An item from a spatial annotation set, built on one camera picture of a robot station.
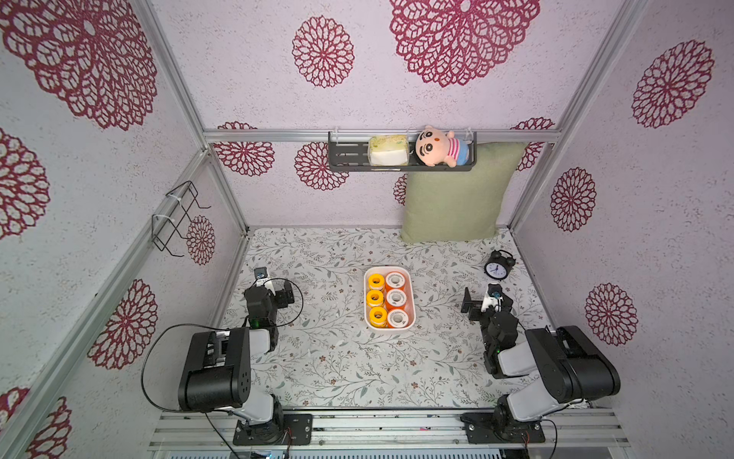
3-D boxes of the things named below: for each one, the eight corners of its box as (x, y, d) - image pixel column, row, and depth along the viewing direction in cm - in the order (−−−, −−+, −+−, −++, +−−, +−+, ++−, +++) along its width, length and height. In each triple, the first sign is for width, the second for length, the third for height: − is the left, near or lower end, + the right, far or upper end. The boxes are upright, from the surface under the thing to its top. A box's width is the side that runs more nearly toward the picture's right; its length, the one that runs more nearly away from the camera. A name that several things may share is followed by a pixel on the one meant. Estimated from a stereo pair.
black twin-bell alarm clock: (482, 275, 108) (491, 259, 100) (485, 263, 112) (494, 247, 104) (503, 283, 106) (513, 267, 98) (506, 271, 109) (516, 254, 102)
